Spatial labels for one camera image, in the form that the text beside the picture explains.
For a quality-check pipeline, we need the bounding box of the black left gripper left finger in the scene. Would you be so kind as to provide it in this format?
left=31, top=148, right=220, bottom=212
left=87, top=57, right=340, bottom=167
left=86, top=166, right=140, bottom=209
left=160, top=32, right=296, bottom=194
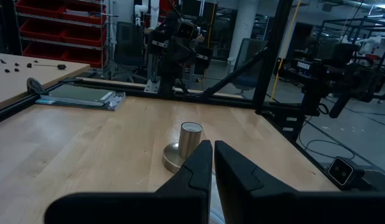
left=44, top=139, right=213, bottom=224

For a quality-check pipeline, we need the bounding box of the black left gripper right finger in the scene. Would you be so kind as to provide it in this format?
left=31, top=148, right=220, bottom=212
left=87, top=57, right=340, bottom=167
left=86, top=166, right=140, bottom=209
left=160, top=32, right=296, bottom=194
left=214, top=140, right=385, bottom=224

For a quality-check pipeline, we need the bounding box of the brass lamp socket base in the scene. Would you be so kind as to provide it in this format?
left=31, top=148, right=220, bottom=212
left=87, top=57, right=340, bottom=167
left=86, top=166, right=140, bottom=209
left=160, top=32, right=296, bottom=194
left=162, top=121, right=203, bottom=174

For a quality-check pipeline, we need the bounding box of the dark office chair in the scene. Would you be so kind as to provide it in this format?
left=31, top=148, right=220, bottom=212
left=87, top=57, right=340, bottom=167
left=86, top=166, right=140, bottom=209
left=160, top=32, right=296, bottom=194
left=113, top=21, right=147, bottom=83

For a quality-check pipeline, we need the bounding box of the white concrete column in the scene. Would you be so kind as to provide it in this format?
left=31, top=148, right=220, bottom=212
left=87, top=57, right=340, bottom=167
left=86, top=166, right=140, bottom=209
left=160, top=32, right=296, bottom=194
left=227, top=0, right=259, bottom=67

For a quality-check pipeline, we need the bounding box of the blue office chair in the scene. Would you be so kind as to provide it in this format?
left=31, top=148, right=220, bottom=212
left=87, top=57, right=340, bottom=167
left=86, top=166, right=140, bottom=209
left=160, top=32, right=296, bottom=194
left=231, top=37, right=269, bottom=96

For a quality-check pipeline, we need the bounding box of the red storage bin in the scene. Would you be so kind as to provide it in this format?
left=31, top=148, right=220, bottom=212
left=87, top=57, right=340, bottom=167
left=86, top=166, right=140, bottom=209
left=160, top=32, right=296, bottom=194
left=19, top=19, right=66, bottom=42
left=60, top=1, right=107, bottom=26
left=15, top=0, right=64, bottom=15
left=61, top=26, right=107, bottom=48
left=63, top=48, right=106, bottom=69
left=22, top=42, right=67, bottom=60

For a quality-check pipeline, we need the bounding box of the green notebook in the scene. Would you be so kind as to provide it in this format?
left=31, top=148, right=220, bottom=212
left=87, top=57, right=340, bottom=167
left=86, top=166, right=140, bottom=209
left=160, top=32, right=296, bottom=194
left=39, top=83, right=117, bottom=107

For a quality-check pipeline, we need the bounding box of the grey round disc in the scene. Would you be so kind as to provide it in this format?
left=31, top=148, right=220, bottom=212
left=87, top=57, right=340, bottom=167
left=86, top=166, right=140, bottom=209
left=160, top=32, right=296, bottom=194
left=26, top=77, right=49, bottom=96

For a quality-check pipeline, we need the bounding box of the light wooden office desk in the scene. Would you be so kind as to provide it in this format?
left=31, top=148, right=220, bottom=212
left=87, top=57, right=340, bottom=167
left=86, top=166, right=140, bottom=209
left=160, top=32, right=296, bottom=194
left=0, top=52, right=91, bottom=111

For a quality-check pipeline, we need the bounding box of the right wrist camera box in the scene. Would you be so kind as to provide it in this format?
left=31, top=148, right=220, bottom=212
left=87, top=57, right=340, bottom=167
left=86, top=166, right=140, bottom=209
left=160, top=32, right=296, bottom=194
left=175, top=19, right=201, bottom=41

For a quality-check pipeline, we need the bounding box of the metal wire shelf rack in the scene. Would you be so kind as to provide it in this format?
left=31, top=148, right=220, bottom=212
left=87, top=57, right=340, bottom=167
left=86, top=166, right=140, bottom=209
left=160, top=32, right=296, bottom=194
left=14, top=0, right=108, bottom=70

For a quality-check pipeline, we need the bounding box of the table-level camera box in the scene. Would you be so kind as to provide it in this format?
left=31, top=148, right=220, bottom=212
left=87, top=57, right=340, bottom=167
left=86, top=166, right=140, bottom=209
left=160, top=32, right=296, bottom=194
left=327, top=156, right=366, bottom=191

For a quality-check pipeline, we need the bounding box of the black aluminium station frame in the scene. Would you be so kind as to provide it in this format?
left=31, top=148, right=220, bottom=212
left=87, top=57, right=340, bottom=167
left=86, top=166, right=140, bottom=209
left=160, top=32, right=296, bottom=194
left=0, top=0, right=345, bottom=191

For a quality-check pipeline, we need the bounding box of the black floor cable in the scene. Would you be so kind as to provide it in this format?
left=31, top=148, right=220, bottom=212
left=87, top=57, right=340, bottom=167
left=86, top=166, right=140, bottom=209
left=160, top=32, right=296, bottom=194
left=297, top=116, right=356, bottom=161

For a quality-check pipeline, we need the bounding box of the yellow hanging cable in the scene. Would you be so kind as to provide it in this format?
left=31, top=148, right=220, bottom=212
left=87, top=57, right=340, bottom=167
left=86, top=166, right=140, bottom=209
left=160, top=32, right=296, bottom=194
left=269, top=0, right=303, bottom=101

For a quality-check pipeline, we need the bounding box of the black neighbouring station frame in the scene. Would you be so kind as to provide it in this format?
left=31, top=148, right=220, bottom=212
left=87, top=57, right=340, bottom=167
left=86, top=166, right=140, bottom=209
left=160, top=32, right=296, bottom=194
left=315, top=12, right=385, bottom=103

